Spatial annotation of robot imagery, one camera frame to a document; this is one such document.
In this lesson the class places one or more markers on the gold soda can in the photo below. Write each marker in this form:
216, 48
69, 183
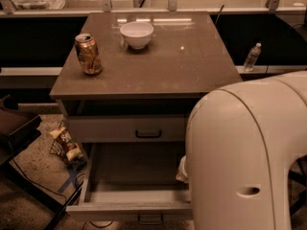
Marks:
88, 54

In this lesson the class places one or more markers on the white ceramic bowl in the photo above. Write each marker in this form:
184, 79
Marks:
137, 34

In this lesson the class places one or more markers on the chip snack bag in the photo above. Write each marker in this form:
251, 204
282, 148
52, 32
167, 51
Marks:
69, 150

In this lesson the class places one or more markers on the grey drawer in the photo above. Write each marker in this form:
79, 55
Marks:
131, 128
133, 182

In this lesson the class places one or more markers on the grey drawer cabinet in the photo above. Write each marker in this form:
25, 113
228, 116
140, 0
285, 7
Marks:
185, 59

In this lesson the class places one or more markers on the dark stand left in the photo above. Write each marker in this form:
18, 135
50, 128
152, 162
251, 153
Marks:
18, 129

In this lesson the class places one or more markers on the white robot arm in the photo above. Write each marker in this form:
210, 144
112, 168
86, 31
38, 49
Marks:
241, 141

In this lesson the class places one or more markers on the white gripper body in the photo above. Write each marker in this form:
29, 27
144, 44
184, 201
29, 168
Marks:
182, 171

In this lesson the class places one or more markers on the small wire basket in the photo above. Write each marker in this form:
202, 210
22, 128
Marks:
57, 149

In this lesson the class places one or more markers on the clear plastic water bottle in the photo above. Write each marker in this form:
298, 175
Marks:
252, 57

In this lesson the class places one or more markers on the black office chair base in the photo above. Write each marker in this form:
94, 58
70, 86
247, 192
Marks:
297, 180

